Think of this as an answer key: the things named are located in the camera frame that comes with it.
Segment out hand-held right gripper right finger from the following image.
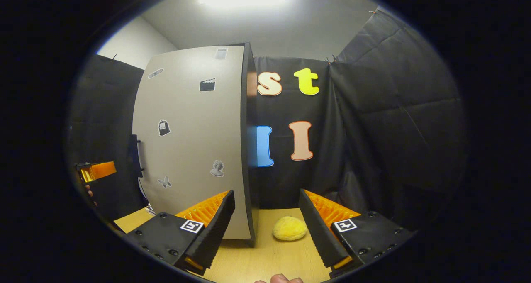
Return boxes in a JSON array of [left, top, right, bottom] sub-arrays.
[[300, 188, 415, 277]]

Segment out yellow fluffy ball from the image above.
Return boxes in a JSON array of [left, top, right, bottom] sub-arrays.
[[273, 216, 308, 241]]

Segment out black door handle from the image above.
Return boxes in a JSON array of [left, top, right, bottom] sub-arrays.
[[128, 134, 145, 178]]

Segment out grey cabinet door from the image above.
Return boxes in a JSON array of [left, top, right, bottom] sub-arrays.
[[132, 46, 253, 240]]

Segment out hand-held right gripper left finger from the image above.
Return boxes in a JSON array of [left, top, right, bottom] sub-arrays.
[[125, 190, 235, 275]]

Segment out black backdrop cloth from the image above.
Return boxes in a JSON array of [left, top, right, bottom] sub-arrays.
[[66, 7, 467, 234]]

